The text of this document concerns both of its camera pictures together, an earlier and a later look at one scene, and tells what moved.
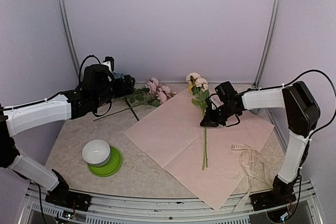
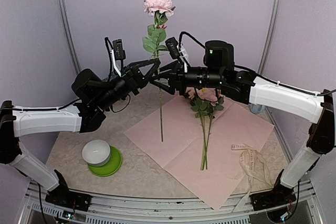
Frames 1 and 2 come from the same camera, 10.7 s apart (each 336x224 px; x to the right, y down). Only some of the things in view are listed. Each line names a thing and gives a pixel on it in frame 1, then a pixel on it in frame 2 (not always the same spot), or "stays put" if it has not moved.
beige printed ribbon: [252, 164] stays put
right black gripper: [209, 118] to [178, 83]
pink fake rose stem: [154, 93] to [158, 1]
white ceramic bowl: [96, 152] stays put
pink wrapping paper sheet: [200, 158] stays put
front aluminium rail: [37, 210] stays put
